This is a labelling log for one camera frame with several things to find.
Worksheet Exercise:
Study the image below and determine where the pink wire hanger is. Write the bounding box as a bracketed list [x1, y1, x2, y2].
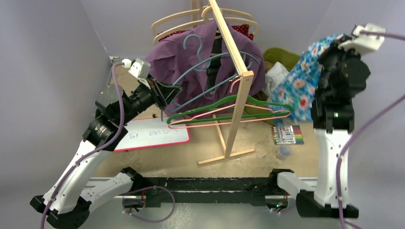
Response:
[168, 77, 292, 130]

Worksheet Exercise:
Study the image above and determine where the blue floral garment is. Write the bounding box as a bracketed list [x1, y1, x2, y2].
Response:
[269, 33, 343, 122]

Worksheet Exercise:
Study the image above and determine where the white garment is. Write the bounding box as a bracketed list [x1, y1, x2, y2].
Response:
[262, 62, 289, 102]

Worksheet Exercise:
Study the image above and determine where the green plastic hanger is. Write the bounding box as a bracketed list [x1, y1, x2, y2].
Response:
[166, 94, 294, 125]

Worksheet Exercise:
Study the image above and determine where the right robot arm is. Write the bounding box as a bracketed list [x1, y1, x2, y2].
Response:
[268, 34, 370, 219]

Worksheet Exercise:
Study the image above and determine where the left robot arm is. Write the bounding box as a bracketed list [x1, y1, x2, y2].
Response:
[30, 77, 182, 229]

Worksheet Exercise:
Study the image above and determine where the grey-blue plastic hanger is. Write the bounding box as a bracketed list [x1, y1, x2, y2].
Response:
[170, 34, 240, 112]

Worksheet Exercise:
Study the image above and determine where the front wooden hanger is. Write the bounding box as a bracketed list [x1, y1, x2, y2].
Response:
[153, 17, 260, 45]

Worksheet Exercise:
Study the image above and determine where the wooden hanger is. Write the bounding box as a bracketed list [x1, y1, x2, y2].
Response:
[153, 17, 260, 45]
[151, 6, 254, 36]

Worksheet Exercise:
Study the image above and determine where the rear wooden hanger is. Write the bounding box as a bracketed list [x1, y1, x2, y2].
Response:
[151, 6, 254, 36]

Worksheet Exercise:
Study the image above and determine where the red-edged whiteboard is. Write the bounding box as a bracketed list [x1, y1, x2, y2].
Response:
[114, 117, 190, 152]

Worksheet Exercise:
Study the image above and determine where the green plastic basket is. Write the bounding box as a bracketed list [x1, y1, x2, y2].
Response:
[263, 47, 301, 71]

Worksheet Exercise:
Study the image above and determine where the purple garment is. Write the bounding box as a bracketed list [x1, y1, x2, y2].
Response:
[145, 21, 266, 118]

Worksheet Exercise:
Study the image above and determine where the wooden clothes rack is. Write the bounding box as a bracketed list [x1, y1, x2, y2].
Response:
[191, 0, 255, 166]

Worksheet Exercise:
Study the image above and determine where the marker pen box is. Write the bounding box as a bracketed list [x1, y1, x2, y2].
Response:
[272, 125, 304, 145]

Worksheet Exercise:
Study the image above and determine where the red polka dot garment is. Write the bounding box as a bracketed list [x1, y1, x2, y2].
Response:
[158, 24, 254, 42]

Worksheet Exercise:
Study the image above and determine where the small clear plastic cup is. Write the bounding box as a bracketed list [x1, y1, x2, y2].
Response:
[276, 145, 292, 160]

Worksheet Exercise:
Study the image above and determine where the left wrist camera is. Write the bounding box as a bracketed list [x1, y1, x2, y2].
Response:
[121, 58, 151, 89]

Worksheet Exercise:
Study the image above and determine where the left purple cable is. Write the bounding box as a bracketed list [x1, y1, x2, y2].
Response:
[40, 62, 126, 229]

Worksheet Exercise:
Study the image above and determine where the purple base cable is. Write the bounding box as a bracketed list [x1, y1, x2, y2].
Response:
[122, 186, 175, 223]

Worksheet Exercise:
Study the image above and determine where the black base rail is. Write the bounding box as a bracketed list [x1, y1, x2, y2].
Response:
[127, 177, 288, 208]

